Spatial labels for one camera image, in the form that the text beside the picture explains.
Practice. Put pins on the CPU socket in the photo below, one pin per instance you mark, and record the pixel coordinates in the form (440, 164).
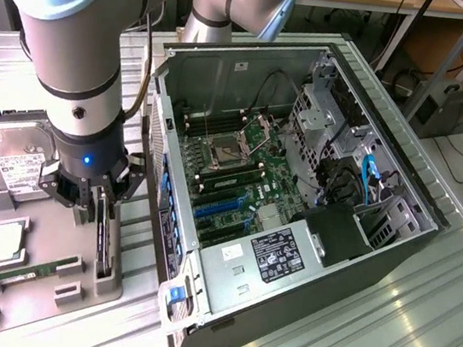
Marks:
(224, 151)

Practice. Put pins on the blue expansion slot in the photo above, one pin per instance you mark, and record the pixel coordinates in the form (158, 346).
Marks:
(218, 207)

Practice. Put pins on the silver hard disk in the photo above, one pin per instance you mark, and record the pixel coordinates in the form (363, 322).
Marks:
(10, 151)

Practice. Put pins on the thin metal locking lever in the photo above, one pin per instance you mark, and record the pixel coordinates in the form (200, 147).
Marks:
(208, 120)

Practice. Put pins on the silver chipset heatsink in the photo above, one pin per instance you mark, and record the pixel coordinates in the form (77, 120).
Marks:
(273, 217)

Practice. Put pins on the installed dark RAM stick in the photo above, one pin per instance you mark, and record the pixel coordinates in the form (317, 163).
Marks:
(230, 182)

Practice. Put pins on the black plastic shroud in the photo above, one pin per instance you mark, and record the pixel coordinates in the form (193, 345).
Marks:
(335, 233)

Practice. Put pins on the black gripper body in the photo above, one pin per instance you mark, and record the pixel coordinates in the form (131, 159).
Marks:
(87, 153)

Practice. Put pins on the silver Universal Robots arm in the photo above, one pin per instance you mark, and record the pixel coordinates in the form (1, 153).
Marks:
(74, 30)

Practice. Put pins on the blue case latch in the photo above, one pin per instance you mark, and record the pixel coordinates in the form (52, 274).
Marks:
(174, 296)

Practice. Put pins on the silver CPU chip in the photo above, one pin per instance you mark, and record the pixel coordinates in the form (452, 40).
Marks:
(4, 243)

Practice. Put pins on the black open PC case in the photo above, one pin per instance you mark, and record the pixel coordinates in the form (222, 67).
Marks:
(280, 318)

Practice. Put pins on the black expansion slot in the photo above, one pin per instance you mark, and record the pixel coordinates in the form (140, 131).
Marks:
(221, 230)

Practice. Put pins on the grey power supply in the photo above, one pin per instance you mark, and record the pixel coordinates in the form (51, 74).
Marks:
(242, 278)

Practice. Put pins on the grey parts rack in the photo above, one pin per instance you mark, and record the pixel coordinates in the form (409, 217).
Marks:
(49, 243)

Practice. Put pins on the black slanted pole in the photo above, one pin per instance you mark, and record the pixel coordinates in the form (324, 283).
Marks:
(406, 34)

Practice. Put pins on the green motherboard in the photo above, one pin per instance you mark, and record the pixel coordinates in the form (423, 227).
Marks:
(249, 197)

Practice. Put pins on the green RAM stick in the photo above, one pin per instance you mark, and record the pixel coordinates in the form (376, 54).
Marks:
(28, 272)

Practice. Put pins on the metal socket cover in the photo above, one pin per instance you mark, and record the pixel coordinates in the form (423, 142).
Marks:
(261, 118)

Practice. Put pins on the black RAM slot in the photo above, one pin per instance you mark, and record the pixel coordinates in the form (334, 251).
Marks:
(227, 172)
(213, 120)
(216, 129)

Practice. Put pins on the grey box device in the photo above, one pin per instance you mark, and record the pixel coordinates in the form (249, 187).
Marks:
(443, 108)

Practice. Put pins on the metal disk bay cage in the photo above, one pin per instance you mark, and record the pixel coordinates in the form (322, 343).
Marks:
(312, 120)

